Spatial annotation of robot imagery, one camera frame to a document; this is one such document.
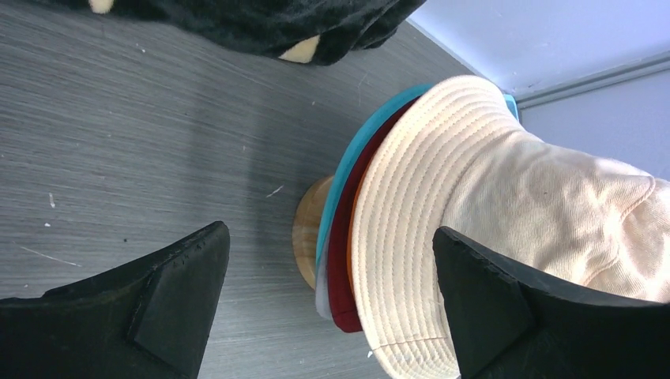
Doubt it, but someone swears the black floral plush blanket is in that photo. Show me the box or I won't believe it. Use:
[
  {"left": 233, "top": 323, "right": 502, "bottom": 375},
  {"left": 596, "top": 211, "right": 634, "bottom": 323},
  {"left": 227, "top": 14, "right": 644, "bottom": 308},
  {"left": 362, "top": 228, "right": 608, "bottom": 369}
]
[{"left": 55, "top": 0, "right": 425, "bottom": 66}]

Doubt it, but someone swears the orange bucket hat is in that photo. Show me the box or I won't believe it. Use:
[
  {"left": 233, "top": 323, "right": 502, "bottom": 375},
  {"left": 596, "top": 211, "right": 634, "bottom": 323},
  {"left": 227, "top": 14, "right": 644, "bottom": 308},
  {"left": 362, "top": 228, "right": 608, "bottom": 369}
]
[{"left": 346, "top": 169, "right": 367, "bottom": 296}]

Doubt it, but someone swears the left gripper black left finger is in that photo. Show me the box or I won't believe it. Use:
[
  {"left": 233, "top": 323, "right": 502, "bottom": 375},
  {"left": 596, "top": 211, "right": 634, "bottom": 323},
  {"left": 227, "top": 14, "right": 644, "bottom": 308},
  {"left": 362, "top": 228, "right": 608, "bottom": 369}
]
[{"left": 1, "top": 221, "right": 230, "bottom": 378}]

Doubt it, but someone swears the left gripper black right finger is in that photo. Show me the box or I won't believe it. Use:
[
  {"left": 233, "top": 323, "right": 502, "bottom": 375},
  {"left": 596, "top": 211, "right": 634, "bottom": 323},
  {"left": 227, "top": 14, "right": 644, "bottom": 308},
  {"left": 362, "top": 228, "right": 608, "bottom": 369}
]
[{"left": 433, "top": 227, "right": 669, "bottom": 378}]

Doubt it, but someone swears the wooden hat stand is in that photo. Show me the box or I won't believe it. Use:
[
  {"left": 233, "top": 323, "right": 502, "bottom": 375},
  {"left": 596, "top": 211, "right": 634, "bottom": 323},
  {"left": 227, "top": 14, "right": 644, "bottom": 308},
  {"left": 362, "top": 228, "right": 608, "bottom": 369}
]
[{"left": 292, "top": 175, "right": 333, "bottom": 290}]

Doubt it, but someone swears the grey bucket hat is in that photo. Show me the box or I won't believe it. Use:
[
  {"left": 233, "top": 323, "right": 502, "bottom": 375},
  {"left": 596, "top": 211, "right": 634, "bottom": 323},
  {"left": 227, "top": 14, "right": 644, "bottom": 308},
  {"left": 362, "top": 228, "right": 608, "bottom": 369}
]
[{"left": 315, "top": 246, "right": 333, "bottom": 321}]

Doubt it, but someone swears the dark red bucket hat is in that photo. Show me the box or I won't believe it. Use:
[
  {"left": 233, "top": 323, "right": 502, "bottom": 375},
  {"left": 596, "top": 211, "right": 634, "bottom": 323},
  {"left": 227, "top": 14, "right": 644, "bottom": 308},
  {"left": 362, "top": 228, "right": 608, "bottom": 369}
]
[{"left": 327, "top": 99, "right": 416, "bottom": 333}]

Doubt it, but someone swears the turquoise bucket hat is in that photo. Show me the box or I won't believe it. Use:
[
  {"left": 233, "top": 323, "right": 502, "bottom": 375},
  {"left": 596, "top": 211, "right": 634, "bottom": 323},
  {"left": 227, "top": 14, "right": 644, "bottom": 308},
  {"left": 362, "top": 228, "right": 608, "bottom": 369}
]
[{"left": 314, "top": 83, "right": 520, "bottom": 273}]

